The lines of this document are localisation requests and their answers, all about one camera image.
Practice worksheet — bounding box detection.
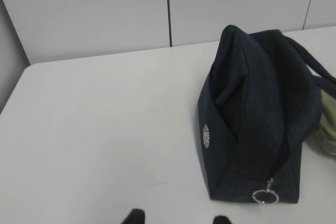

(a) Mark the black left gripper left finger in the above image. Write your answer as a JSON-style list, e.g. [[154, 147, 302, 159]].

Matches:
[[122, 208, 145, 224]]

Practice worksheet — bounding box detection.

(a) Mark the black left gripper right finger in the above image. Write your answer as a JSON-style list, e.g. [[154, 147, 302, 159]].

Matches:
[[213, 216, 232, 224]]

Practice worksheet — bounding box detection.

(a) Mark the navy blue fabric bag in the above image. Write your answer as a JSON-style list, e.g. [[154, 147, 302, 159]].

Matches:
[[197, 25, 335, 204]]

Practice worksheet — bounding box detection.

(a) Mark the green lidded glass container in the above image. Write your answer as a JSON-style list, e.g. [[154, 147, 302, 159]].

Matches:
[[306, 87, 335, 159]]

